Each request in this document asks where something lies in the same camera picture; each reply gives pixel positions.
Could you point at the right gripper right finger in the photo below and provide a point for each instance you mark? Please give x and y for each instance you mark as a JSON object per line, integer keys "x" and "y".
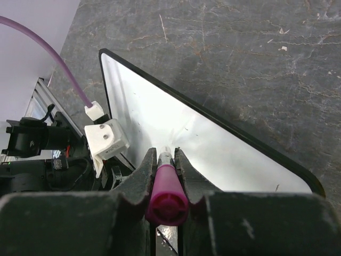
{"x": 229, "y": 223}

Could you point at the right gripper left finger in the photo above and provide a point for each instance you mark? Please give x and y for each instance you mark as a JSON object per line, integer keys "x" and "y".
{"x": 84, "y": 222}

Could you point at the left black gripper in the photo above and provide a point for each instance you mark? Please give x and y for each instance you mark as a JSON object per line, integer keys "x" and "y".
{"x": 111, "y": 176}

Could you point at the magenta whiteboard marker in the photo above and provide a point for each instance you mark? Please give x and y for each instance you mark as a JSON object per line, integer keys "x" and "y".
{"x": 168, "y": 203}

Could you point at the white whiteboard black frame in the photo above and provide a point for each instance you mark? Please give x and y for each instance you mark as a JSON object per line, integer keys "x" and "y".
{"x": 152, "y": 114}

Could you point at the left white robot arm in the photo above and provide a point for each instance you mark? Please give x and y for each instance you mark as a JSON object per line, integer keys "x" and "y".
{"x": 53, "y": 156}

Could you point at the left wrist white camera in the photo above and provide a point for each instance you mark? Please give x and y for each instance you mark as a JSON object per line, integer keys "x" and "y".
{"x": 105, "y": 141}

